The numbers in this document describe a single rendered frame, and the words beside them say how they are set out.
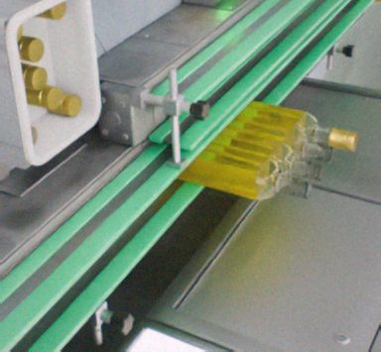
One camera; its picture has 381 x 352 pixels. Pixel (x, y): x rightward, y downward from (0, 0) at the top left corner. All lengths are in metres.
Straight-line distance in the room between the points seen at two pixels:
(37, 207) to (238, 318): 0.34
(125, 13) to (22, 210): 0.44
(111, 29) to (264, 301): 0.52
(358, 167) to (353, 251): 0.32
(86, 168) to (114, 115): 0.09
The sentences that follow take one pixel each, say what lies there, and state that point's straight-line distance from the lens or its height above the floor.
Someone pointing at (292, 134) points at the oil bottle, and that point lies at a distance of 1.27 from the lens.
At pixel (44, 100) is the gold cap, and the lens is 1.08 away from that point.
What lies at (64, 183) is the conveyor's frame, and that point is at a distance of 1.10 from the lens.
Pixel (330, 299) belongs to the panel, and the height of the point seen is 1.21.
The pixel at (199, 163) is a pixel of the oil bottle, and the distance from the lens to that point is 1.20.
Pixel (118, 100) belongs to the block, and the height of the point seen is 0.86.
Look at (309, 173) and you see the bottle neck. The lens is 1.21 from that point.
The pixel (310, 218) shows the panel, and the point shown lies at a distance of 1.33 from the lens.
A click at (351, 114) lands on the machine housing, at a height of 1.05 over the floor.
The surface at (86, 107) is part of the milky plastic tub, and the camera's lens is 1.14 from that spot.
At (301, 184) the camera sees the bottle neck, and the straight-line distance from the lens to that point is 1.17.
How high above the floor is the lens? 1.45
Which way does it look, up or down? 27 degrees down
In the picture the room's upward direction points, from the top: 103 degrees clockwise
